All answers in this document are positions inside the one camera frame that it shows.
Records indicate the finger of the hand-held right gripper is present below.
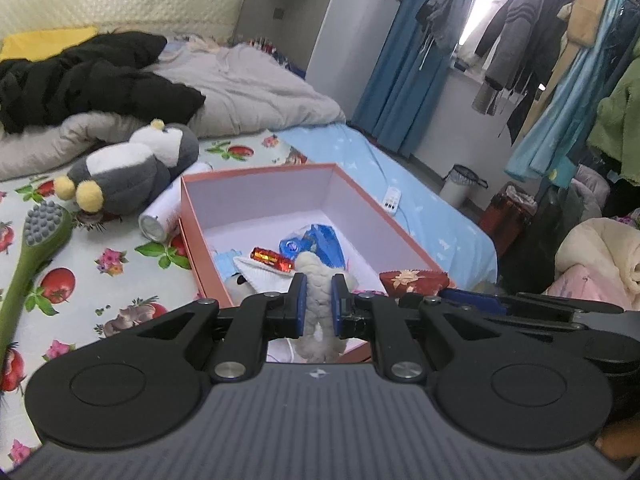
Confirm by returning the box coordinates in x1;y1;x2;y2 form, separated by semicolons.
439;287;521;317

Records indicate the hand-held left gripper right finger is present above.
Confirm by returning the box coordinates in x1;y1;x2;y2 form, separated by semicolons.
330;274;506;383

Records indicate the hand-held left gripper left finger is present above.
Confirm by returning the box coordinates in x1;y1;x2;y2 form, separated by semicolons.
135;272;308;383

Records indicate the white towel roll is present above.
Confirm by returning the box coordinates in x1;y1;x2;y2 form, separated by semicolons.
292;252;358;362

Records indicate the red foil packet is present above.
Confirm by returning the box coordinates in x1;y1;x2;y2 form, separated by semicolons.
250;246;296;272

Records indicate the blue plastic packet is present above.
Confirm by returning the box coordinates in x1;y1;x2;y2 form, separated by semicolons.
279;223;347;268

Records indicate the panda plush toy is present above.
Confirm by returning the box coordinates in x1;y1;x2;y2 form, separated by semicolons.
223;272;261;307

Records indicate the red pouch with bow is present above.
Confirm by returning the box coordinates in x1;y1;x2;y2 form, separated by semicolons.
379;269;450;297

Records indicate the blue face mask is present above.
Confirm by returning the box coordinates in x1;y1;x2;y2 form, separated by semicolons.
212;249;246;278

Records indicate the orange cardboard box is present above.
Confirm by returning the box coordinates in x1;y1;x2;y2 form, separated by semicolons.
179;162;453;363

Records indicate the pink cloth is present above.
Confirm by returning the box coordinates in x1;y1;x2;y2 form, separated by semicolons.
545;265;631;311

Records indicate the cream blanket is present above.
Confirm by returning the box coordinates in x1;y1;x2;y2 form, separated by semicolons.
555;217;640;311

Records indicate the red bag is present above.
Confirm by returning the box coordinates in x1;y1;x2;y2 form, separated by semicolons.
480;182;538;256

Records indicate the white trash bin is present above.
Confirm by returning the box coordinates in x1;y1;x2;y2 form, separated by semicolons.
440;164;488;208

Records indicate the white spray can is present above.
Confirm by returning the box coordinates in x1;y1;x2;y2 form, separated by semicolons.
138;161;213;242

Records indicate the fruit printed tablecloth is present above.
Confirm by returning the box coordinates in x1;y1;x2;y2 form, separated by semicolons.
0;130;311;471

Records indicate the grey penguin plush toy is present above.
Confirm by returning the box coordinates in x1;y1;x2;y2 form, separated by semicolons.
53;119;200;217

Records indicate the grey duvet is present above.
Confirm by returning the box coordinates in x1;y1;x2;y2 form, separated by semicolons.
0;42;347;183

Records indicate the blue curtain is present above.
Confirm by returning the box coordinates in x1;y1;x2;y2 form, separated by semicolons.
352;0;481;156

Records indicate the rack of hanging clothes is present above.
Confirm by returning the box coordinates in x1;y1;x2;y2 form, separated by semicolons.
415;0;640;186

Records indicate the green massage hammer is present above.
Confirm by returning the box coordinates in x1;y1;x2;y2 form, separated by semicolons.
0;201;75;361

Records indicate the white wardrobe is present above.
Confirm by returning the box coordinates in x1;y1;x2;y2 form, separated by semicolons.
232;0;416;96

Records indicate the black jacket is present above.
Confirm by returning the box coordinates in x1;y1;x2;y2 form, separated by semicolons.
0;31;207;135

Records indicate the cream quilted headboard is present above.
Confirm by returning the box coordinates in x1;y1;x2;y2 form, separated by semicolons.
0;0;247;53

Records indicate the yellow pillow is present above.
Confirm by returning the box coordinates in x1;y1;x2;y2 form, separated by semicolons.
0;26;99;61

